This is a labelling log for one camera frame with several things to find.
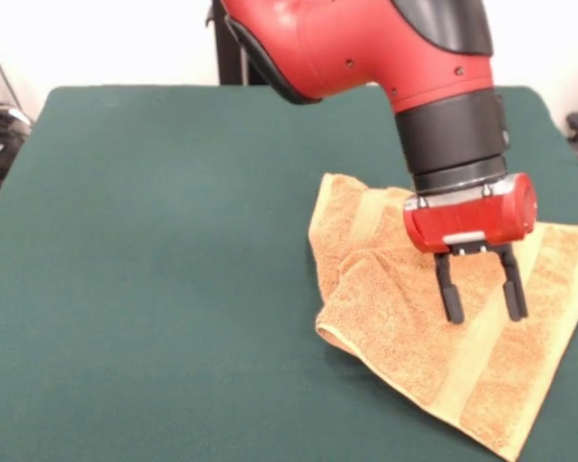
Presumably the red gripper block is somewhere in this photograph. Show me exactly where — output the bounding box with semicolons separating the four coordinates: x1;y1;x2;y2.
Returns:
403;171;539;324

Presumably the dark green table cloth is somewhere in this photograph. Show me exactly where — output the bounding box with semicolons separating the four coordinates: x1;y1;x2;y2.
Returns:
0;84;578;462

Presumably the tan terry towel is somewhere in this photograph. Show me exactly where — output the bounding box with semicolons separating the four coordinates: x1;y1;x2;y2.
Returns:
307;172;578;462

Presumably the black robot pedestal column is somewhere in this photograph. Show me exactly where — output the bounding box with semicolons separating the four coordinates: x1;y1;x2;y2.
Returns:
205;0;272;88

